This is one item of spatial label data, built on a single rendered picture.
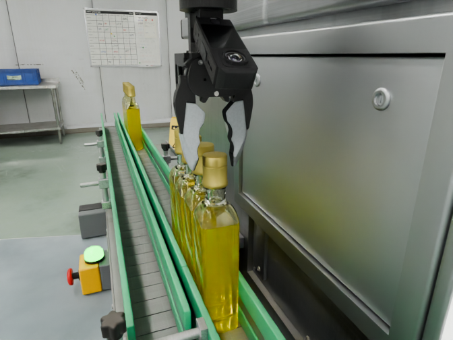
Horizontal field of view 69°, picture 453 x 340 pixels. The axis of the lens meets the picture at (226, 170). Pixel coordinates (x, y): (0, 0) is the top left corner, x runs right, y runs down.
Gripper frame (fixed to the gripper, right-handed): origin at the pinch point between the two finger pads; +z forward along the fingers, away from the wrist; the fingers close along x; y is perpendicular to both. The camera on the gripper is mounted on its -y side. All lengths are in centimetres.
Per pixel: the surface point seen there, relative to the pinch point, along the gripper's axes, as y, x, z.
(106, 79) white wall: 589, 8, 25
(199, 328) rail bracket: -9.0, 5.1, 18.7
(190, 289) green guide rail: -0.9, 4.3, 19.2
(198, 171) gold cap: 4.5, 1.2, 2.8
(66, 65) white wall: 588, 68, 1
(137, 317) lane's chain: 5.2, 11.9, 27.3
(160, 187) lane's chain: 61, -1, 27
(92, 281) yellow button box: 31, 21, 36
